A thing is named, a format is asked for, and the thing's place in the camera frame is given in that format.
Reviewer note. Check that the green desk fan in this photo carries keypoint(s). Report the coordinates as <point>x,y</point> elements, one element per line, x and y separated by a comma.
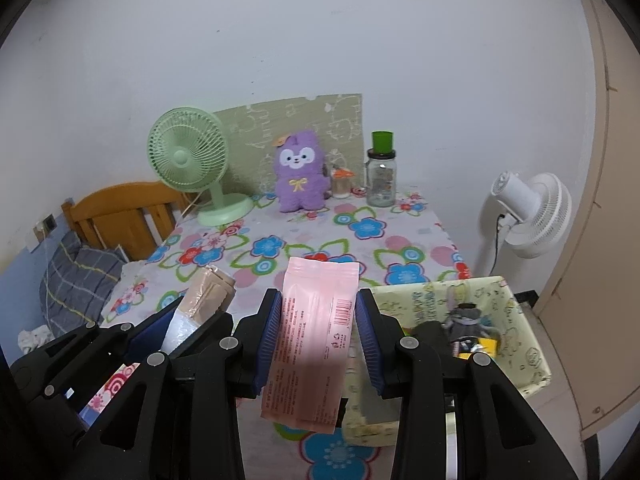
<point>188,149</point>

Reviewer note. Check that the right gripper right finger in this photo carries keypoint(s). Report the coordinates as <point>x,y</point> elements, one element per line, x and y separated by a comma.
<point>498,434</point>

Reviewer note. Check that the glass mason jar mug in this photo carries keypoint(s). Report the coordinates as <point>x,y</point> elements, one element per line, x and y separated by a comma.
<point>381,177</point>

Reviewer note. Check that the floral tablecloth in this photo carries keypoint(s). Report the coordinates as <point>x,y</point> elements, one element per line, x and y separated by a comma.
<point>402,244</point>

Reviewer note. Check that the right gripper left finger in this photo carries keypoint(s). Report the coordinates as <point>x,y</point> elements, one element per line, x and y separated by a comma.
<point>209,446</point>

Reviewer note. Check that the purple plush toy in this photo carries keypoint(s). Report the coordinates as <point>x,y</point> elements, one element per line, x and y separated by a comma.
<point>299,170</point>

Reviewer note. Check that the yellow cartoon snack pack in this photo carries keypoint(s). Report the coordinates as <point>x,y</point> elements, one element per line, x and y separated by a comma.
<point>465,347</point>

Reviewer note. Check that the beige wardrobe door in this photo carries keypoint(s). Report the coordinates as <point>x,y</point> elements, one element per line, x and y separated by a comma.
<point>590,306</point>

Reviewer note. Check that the green cup on jar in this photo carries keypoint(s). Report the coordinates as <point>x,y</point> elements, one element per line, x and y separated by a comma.
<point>382,142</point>

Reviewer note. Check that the grey sock bundle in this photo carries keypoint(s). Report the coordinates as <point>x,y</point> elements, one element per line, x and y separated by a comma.
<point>466,320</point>

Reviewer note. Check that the white floor fan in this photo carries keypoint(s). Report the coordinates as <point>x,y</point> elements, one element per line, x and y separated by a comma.
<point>536,212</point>

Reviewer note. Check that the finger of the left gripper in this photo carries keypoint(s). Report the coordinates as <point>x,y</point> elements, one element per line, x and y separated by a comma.
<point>49,388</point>
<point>213,330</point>

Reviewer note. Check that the crumpled white cloth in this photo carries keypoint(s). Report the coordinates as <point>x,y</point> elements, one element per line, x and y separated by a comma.
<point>30,340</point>

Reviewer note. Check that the grey plaid pillow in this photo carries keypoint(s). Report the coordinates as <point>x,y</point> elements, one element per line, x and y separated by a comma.
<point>77,283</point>

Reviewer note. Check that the cotton swab jar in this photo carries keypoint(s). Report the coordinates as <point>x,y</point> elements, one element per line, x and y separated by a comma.
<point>341,182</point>

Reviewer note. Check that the yellow patterned fabric storage box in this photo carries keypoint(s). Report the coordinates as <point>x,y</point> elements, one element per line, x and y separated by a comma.
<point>372,421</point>

